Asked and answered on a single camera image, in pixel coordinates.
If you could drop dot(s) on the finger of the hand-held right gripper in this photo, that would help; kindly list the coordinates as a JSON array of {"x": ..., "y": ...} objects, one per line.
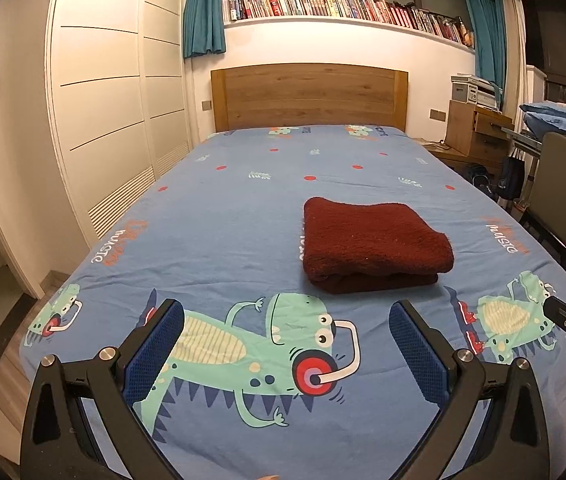
[{"x": 563, "y": 312}]

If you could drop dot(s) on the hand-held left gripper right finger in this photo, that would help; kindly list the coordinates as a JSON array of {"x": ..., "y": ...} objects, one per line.
[{"x": 418, "y": 355}]

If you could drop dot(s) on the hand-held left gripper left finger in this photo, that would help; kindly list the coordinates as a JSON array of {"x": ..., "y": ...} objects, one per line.
[{"x": 158, "y": 350}]

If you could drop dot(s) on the dark red towel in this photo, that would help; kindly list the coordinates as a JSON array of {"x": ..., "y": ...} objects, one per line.
[{"x": 373, "y": 240}]

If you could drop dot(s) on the grey chair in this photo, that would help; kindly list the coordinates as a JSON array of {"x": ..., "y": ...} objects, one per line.
[{"x": 563, "y": 180}]

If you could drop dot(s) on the blue dinosaur print bed sheet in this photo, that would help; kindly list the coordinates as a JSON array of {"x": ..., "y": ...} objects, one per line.
[{"x": 213, "y": 220}]

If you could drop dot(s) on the dark blue hanging bag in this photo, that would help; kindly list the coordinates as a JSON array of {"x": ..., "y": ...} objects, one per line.
[{"x": 512, "y": 175}]

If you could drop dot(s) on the black bag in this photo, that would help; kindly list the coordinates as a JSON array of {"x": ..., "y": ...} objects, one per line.
[{"x": 478, "y": 177}]

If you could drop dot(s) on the blue pillow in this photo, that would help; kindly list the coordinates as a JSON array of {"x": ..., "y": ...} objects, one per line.
[{"x": 558, "y": 117}]

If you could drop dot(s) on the wooden nightstand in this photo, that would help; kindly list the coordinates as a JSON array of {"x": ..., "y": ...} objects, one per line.
[{"x": 473, "y": 132}]

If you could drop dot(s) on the white printer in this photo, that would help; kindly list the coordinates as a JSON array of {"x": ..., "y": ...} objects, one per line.
[{"x": 473, "y": 91}]

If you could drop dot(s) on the white wardrobe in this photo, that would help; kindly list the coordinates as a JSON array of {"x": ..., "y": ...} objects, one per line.
[{"x": 108, "y": 110}]

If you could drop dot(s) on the dark tall cabinet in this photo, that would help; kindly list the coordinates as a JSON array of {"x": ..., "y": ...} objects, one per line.
[{"x": 563, "y": 45}]

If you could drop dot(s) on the teal curtain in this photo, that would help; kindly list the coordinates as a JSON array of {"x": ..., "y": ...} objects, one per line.
[
  {"x": 205, "y": 10},
  {"x": 488, "y": 40}
]

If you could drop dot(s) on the wooden headboard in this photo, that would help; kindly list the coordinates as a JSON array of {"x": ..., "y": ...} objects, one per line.
[{"x": 308, "y": 95}]

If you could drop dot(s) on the row of books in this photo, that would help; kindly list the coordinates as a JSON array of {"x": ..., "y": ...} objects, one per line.
[{"x": 343, "y": 7}]

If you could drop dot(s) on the grey wall socket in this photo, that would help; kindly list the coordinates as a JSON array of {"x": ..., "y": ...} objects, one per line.
[
  {"x": 438, "y": 114},
  {"x": 206, "y": 105}
]

